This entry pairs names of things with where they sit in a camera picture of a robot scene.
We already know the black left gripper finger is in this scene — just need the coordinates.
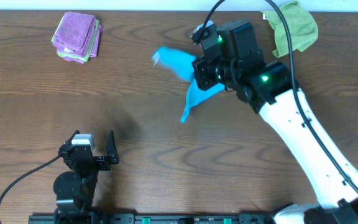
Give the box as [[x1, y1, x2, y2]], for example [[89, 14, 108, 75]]
[[64, 130, 80, 144], [106, 130, 119, 164]]

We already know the blue microfiber cloth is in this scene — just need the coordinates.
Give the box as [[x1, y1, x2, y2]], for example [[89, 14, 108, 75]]
[[152, 47, 224, 123]]

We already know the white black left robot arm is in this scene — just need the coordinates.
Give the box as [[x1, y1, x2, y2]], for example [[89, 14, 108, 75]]
[[53, 131, 119, 223]]

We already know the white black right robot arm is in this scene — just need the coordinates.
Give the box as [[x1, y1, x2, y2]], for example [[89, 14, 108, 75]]
[[191, 20, 358, 223]]

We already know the green crumpled cloth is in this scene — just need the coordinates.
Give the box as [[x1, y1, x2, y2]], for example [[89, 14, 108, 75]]
[[262, 1, 318, 58]]

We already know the green folded cloth middle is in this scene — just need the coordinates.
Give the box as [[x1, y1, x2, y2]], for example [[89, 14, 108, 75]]
[[56, 19, 99, 61]]

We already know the purple folded cloth bottom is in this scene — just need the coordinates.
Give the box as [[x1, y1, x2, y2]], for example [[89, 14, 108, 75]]
[[63, 25, 102, 64]]

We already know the purple folded cloth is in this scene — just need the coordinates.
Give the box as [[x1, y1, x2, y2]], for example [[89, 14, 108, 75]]
[[52, 12, 96, 52], [63, 25, 102, 64]]

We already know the purple folded cloth top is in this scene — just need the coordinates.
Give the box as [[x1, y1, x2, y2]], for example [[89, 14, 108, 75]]
[[52, 12, 96, 52]]

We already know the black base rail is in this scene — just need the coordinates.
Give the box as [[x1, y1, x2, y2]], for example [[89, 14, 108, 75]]
[[28, 213, 275, 224]]

